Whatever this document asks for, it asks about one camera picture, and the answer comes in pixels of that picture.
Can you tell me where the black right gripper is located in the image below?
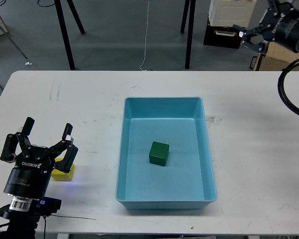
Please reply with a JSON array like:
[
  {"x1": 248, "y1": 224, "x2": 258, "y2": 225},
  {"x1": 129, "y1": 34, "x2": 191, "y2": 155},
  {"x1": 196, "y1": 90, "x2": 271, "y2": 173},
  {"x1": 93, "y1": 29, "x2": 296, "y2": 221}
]
[{"x1": 233, "y1": 0, "x2": 299, "y2": 53}]

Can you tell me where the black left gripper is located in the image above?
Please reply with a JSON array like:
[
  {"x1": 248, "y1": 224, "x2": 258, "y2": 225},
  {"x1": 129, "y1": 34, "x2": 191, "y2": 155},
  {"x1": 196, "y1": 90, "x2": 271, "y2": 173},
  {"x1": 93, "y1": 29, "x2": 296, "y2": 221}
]
[{"x1": 0, "y1": 117, "x2": 78, "y2": 200}]

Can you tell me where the yellow wooden block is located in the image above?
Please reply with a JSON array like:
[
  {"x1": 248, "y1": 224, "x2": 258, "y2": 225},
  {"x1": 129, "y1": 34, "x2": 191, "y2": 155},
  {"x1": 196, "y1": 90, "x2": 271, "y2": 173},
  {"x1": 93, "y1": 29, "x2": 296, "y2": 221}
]
[{"x1": 51, "y1": 163, "x2": 75, "y2": 181}]

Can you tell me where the green wooden block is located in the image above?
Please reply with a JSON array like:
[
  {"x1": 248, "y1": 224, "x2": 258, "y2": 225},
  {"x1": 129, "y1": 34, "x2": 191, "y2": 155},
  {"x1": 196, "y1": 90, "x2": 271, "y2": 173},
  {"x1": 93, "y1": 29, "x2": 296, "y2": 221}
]
[{"x1": 149, "y1": 141, "x2": 169, "y2": 166}]

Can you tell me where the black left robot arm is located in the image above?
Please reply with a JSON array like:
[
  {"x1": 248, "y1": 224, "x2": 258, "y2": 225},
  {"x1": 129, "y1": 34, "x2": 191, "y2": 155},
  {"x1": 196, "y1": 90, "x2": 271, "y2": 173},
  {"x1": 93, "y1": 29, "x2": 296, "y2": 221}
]
[{"x1": 0, "y1": 117, "x2": 78, "y2": 239}]

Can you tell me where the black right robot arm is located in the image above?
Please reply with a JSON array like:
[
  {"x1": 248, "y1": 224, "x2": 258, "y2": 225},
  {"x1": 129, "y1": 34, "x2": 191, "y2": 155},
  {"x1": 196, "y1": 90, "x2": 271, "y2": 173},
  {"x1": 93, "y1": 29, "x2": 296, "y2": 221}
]
[{"x1": 233, "y1": 0, "x2": 299, "y2": 53}]

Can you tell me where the black storage box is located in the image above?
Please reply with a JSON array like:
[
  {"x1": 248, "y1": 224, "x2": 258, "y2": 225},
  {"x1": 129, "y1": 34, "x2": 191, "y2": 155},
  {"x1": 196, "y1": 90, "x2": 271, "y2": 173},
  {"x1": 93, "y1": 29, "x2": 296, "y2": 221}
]
[{"x1": 203, "y1": 22, "x2": 242, "y2": 49}]

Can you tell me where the white plastic storage crate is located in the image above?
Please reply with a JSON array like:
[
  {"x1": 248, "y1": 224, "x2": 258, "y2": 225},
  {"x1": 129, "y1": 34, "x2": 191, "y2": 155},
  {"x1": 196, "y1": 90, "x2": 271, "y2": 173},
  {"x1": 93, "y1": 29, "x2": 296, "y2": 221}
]
[{"x1": 208, "y1": 0, "x2": 257, "y2": 27}]

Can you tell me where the black trestle leg right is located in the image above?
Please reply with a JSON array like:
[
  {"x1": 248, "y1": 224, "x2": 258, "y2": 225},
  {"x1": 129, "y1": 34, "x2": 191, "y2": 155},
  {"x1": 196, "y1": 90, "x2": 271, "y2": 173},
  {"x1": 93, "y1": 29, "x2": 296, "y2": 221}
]
[{"x1": 180, "y1": 0, "x2": 196, "y2": 70}]

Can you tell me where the black trestle leg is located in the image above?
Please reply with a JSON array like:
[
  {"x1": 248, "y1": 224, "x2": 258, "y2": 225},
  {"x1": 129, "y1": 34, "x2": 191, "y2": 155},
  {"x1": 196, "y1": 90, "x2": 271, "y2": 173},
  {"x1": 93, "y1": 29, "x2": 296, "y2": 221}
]
[
  {"x1": 53, "y1": 0, "x2": 86, "y2": 71},
  {"x1": 180, "y1": 0, "x2": 196, "y2": 70}
]

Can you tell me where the light blue plastic bin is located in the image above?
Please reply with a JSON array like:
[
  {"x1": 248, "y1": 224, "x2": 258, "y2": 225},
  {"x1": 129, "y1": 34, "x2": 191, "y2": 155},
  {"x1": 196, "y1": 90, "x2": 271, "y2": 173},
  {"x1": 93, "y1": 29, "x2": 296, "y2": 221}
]
[{"x1": 116, "y1": 97, "x2": 217, "y2": 209}]

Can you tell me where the black trestle leg left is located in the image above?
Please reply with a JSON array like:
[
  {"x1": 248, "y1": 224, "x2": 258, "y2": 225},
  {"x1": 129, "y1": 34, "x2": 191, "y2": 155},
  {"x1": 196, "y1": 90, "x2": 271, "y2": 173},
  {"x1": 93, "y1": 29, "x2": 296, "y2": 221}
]
[{"x1": 53, "y1": 0, "x2": 86, "y2": 71}]

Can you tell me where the wooden cabinet with black handles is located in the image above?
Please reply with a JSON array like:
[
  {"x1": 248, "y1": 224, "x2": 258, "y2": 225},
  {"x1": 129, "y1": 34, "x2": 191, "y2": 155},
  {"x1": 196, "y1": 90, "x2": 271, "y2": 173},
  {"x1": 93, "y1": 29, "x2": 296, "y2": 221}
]
[{"x1": 250, "y1": 42, "x2": 299, "y2": 71}]

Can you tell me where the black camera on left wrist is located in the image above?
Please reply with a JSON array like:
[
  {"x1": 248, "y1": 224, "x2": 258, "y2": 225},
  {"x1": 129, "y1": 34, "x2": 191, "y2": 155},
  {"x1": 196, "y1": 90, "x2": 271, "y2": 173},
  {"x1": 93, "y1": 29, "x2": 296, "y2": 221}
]
[{"x1": 35, "y1": 197, "x2": 62, "y2": 217}]

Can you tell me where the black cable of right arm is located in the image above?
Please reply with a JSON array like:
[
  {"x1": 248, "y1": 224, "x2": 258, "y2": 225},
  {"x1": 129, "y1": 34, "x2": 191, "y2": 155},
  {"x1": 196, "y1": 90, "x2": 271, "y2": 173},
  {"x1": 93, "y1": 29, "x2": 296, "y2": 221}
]
[{"x1": 278, "y1": 59, "x2": 299, "y2": 121}]

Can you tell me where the white hanging cable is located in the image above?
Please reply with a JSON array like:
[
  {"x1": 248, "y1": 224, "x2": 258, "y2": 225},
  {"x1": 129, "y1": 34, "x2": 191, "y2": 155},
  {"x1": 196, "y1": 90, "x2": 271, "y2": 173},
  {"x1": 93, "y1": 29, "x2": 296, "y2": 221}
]
[{"x1": 139, "y1": 0, "x2": 150, "y2": 72}]

